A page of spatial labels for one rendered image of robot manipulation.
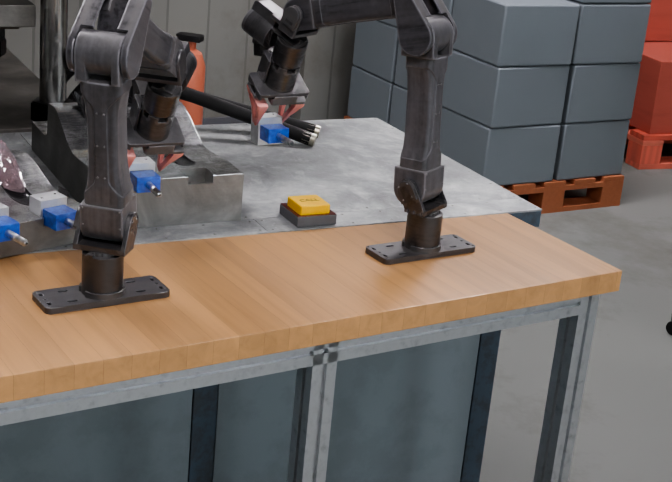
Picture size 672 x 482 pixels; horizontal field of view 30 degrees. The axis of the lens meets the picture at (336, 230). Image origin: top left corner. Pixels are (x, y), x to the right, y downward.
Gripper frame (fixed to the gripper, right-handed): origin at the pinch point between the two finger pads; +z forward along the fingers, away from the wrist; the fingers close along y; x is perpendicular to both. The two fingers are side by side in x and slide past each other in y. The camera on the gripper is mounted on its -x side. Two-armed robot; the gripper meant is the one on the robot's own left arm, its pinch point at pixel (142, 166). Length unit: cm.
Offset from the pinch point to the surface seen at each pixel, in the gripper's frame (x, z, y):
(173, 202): 4.9, 4.5, -5.3
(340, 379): 26, 38, -42
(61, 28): -67, 28, -5
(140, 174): 3.1, -1.4, 1.5
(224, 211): 6.1, 6.6, -15.2
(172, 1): -260, 183, -121
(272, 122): -11.1, 1.8, -29.3
